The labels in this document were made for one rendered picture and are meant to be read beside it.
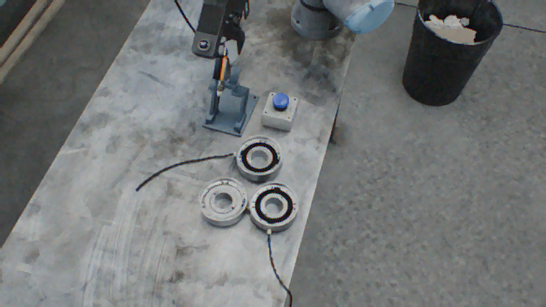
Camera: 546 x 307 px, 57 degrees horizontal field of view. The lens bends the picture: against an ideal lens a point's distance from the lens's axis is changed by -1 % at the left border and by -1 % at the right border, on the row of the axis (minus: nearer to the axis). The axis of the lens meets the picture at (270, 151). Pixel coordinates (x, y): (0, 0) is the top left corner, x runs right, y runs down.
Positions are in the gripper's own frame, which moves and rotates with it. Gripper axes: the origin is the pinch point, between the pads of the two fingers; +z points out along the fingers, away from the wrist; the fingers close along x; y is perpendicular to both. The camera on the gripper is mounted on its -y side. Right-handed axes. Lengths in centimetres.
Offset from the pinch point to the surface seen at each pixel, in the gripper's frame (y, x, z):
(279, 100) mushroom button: 3.3, -11.4, 12.3
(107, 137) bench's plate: -14.8, 25.6, 19.7
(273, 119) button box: 0.5, -11.0, 16.4
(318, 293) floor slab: -10, -32, 100
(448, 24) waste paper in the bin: 107, -53, 69
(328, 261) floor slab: 3, -32, 100
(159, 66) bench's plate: 9.8, 23.5, 19.8
